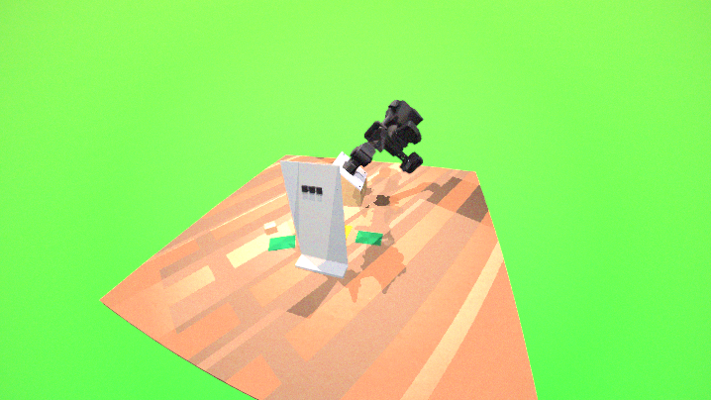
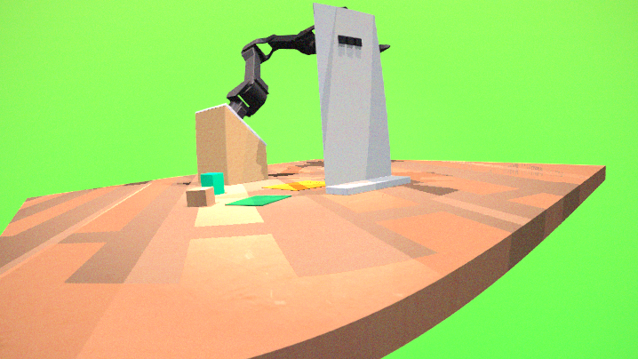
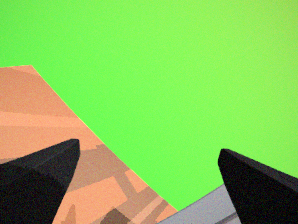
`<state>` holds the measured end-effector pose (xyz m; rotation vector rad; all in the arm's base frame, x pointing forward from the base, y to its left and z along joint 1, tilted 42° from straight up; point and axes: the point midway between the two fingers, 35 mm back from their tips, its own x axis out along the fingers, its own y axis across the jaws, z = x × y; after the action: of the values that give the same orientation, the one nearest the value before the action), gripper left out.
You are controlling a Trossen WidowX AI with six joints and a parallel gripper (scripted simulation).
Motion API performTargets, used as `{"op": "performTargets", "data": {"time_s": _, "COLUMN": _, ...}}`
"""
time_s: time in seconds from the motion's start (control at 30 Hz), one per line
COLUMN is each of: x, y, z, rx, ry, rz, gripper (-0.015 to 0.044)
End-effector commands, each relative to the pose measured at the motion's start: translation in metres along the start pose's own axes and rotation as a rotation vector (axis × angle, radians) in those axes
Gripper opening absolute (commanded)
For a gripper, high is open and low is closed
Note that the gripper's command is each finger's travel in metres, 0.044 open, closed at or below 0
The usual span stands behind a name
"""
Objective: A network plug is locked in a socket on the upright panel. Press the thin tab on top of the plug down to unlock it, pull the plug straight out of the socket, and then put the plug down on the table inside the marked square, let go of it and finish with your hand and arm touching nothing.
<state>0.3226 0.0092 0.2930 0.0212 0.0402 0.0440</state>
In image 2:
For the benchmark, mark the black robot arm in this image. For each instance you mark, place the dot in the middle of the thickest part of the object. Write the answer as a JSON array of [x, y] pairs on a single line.
[[253, 90]]

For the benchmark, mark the teal block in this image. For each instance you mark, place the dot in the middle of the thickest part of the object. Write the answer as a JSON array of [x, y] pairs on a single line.
[[215, 180]]

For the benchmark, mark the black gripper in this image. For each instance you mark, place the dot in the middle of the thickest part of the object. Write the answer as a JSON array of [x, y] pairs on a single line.
[[382, 47]]

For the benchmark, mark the grey panel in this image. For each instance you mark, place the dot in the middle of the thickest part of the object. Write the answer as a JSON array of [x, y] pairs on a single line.
[[356, 144]]

